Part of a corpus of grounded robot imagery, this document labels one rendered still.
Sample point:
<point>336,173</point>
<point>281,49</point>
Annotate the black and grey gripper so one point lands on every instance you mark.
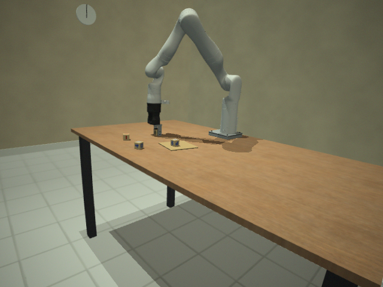
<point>154,108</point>

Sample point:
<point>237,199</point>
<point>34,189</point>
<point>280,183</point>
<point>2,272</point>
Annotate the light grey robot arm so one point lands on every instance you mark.
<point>191,25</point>

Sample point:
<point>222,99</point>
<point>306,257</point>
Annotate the tan flat mat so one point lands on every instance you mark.
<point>182,145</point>

